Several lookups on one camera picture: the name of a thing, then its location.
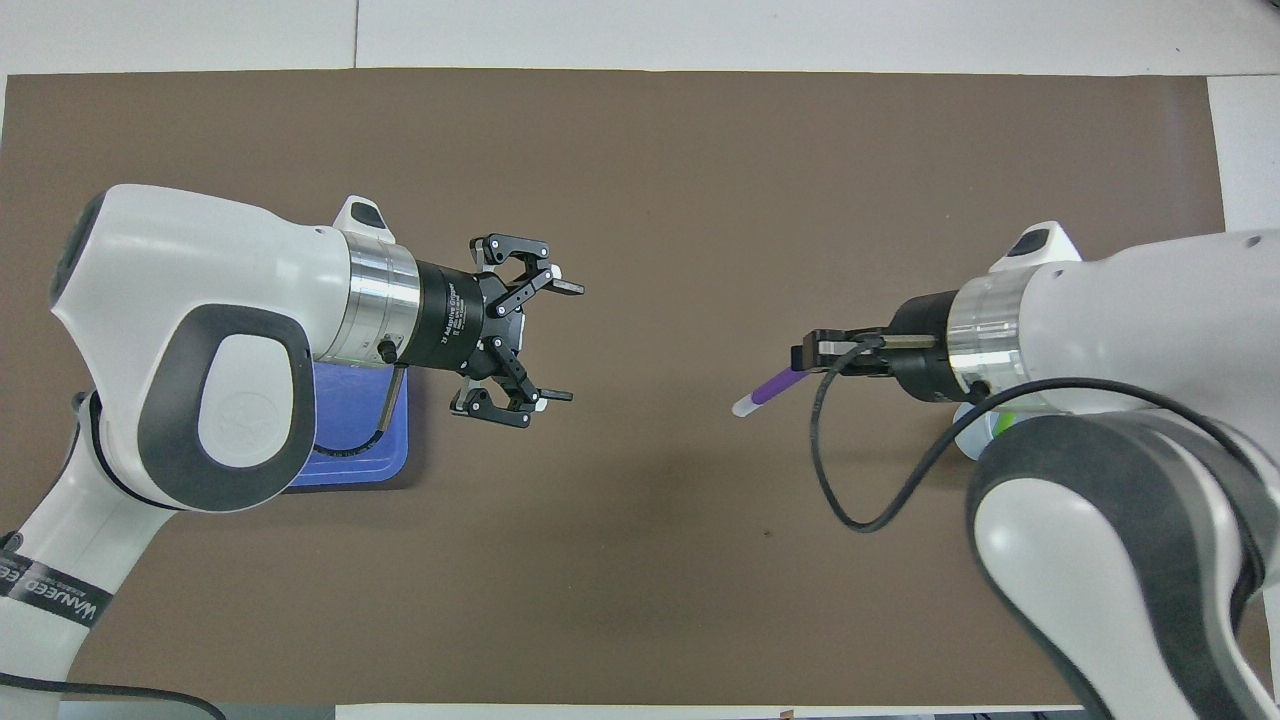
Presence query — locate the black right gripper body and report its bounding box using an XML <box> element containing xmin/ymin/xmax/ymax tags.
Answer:
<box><xmin>888</xmin><ymin>290</ymin><xmax>961</xmax><ymax>403</ymax></box>

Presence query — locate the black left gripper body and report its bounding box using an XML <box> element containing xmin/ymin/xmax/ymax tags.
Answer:
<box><xmin>415</xmin><ymin>260</ymin><xmax>506</xmax><ymax>376</ymax></box>

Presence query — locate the purple marker pen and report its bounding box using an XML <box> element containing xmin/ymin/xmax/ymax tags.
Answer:
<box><xmin>732</xmin><ymin>366</ymin><xmax>809</xmax><ymax>419</ymax></box>

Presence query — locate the translucent plastic cup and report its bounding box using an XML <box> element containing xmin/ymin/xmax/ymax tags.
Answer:
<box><xmin>950</xmin><ymin>400</ymin><xmax>1026</xmax><ymax>461</ymax></box>

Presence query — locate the brown table mat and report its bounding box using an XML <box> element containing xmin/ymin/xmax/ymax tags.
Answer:
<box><xmin>0</xmin><ymin>68</ymin><xmax>1259</xmax><ymax>706</ymax></box>

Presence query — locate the blue plastic tray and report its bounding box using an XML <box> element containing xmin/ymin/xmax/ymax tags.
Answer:
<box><xmin>285</xmin><ymin>360</ymin><xmax>411</xmax><ymax>491</ymax></box>

